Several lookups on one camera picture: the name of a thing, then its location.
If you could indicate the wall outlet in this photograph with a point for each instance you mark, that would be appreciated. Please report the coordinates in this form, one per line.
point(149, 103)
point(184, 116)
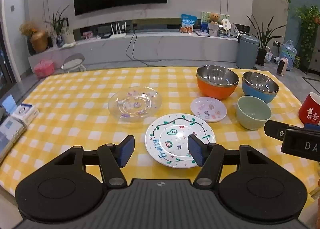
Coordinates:
point(276, 43)

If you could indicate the white round sign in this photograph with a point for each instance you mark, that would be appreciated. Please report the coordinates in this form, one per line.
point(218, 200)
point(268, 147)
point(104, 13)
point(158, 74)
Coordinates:
point(226, 24)

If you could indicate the gold vase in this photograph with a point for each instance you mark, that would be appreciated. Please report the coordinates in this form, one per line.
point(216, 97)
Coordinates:
point(38, 41)

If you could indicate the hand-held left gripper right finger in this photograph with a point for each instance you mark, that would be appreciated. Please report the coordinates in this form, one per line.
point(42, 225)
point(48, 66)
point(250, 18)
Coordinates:
point(196, 151)

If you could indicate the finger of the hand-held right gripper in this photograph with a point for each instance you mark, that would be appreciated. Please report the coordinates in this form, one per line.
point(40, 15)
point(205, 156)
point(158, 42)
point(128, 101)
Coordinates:
point(275, 130)
point(312, 127)

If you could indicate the red mug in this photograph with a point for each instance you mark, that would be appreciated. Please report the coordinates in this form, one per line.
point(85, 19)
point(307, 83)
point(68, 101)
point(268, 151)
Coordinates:
point(310, 111)

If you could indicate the blue card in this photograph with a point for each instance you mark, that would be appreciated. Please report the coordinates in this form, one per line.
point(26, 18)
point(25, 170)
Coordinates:
point(8, 102)

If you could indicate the brown teddy bear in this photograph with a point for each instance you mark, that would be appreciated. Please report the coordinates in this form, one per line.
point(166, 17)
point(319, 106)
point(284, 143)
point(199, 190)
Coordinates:
point(213, 18)

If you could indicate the grey round stool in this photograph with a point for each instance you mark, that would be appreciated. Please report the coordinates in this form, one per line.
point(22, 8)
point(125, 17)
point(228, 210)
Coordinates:
point(72, 63)

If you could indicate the white vine-printed plate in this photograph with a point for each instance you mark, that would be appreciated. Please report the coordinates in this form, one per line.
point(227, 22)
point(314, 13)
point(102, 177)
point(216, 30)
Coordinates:
point(160, 134)

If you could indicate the yellow checked tablecloth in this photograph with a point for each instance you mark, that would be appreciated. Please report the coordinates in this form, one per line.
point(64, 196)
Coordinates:
point(75, 124)

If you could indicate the grey trash bin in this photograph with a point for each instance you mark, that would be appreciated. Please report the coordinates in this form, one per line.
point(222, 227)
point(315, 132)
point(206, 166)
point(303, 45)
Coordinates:
point(247, 51)

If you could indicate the blue steel bowl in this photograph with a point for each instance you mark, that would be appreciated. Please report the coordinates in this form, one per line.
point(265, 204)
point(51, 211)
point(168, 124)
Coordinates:
point(257, 96)

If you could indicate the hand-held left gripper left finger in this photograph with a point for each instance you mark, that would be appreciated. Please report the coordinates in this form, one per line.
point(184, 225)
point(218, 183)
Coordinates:
point(126, 150)

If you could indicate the green picture card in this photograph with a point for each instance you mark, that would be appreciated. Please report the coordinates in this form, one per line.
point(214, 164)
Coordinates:
point(203, 16)

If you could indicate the clear glass plate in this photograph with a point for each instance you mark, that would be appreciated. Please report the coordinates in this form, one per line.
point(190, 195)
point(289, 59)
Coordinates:
point(117, 105)

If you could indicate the bushy green plant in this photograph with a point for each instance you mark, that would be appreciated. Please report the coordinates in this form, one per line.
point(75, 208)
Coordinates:
point(308, 19)

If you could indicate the white and blue carton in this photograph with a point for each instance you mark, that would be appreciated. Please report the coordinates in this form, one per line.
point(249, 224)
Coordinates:
point(25, 115)

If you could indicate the green ceramic bowl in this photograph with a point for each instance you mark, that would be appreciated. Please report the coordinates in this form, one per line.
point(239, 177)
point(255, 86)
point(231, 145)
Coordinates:
point(252, 120)

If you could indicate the blue snack bag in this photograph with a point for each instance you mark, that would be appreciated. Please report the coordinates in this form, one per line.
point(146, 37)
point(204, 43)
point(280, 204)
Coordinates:
point(188, 22)

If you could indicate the dried yellow flowers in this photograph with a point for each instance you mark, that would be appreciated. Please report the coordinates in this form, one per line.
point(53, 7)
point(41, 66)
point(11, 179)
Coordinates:
point(27, 28)

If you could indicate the orange steel bowl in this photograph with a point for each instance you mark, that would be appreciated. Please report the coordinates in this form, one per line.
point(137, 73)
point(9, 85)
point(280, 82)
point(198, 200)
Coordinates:
point(212, 91)

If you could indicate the white boxes at table edge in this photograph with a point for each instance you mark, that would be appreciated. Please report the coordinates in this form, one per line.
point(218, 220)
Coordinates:
point(10, 132)

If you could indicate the pink card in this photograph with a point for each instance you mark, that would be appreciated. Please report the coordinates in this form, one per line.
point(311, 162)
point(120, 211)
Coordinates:
point(87, 35)

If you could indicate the small pink heater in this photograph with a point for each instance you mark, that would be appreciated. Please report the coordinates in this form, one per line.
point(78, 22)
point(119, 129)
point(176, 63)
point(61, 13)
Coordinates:
point(282, 66)

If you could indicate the long-leaf potted plant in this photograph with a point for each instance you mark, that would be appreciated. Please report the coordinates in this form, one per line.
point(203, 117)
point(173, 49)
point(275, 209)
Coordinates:
point(261, 56)

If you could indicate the dark metal cabinet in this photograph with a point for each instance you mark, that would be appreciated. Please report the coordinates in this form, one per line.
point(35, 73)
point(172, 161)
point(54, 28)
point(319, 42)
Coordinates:
point(313, 65)

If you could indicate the small woven basket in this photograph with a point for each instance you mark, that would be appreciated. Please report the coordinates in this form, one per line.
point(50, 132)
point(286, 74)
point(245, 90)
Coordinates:
point(268, 56)

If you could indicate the blue water jug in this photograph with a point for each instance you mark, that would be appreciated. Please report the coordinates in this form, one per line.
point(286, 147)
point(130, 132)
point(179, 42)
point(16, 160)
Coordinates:
point(288, 53)

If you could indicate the small pink plate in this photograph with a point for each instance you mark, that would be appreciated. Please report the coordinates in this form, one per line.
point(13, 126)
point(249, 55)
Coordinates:
point(208, 109)

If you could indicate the pink box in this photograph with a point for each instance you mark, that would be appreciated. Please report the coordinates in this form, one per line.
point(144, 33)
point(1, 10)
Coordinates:
point(43, 69)

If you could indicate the white router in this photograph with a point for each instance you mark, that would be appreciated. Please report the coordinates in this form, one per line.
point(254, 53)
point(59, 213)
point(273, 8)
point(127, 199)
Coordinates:
point(118, 35)

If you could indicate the glass vase with plant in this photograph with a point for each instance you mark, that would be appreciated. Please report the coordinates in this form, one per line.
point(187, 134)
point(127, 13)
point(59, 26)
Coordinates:
point(59, 40)

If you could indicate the green canister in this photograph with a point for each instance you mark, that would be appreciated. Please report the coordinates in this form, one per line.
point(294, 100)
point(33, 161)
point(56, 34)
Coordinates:
point(297, 62)

